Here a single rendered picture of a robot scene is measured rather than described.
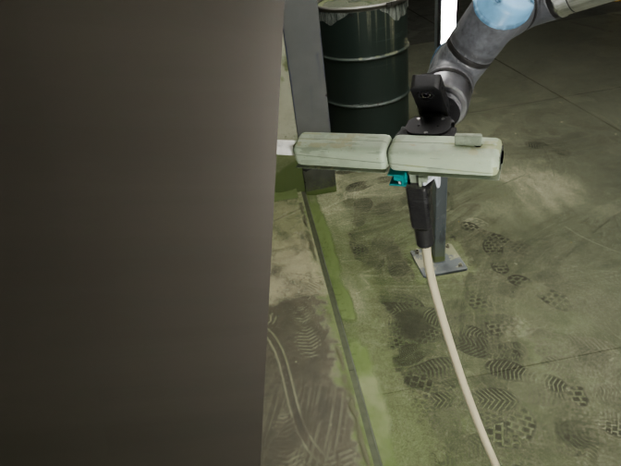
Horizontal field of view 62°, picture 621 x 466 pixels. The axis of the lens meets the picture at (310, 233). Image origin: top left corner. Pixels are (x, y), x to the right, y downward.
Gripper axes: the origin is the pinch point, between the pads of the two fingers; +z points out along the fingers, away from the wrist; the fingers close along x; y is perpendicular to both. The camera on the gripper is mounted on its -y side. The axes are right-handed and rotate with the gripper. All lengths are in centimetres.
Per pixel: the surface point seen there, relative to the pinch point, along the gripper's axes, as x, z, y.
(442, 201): 21, -99, 101
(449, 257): 19, -96, 133
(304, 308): 67, -46, 116
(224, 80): 4.9, 27.9, -32.7
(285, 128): 111, -141, 96
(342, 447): 31, 7, 105
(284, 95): 109, -146, 80
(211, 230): 8.5, 32.9, -20.9
